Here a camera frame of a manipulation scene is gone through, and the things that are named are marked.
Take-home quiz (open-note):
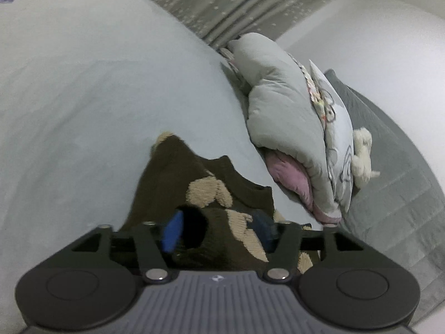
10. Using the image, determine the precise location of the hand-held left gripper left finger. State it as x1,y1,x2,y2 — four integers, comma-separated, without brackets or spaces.
71,209,184,282

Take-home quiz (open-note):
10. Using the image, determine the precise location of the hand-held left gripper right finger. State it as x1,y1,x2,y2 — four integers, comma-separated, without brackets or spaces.
253,211,365,282

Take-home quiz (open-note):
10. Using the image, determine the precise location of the brown sweater with beige pattern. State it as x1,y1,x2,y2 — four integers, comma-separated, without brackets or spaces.
120,131,314,275

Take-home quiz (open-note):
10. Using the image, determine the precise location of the pink pillow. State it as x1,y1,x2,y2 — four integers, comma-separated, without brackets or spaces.
265,151,342,225

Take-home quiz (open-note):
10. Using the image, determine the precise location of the white cartoon print pillow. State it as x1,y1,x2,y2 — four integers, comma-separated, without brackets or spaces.
308,59,357,213

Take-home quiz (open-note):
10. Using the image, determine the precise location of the light grey comforter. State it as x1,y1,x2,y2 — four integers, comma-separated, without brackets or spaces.
228,33,343,223

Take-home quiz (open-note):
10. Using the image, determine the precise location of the cream plush toy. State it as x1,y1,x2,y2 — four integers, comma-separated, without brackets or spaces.
350,127,382,189

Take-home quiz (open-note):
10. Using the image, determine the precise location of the grey quilted headboard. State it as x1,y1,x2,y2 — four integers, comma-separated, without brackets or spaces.
323,69,445,322

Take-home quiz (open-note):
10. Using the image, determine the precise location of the grey-blue bed blanket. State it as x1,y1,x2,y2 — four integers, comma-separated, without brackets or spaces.
0,0,324,334

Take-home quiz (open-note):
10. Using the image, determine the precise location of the floral patterned cloth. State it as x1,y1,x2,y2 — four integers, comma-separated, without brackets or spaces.
288,53,336,123

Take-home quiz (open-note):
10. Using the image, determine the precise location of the striped cloth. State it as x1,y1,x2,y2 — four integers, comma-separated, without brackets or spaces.
218,46,241,79

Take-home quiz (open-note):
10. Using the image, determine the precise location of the grey star print curtain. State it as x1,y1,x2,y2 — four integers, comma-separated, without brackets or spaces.
141,0,366,51

